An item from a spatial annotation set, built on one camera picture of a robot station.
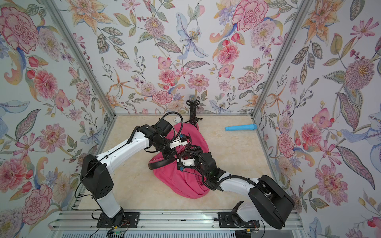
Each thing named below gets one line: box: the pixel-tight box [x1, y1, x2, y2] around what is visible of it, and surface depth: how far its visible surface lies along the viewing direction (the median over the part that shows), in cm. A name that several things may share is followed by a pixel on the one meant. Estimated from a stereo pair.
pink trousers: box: [152, 122, 210, 199], surface depth 79 cm
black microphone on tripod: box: [184, 94, 203, 130], surface depth 106 cm
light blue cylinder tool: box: [224, 123, 258, 131], surface depth 113 cm
